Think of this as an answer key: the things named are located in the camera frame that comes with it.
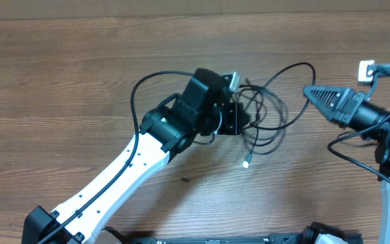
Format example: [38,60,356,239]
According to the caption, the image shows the black USB-C cable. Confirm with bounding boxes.
[238,62,317,131]

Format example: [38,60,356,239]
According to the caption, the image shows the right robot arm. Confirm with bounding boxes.
[303,85,390,243]

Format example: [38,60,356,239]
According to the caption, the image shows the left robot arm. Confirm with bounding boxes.
[22,68,242,243]

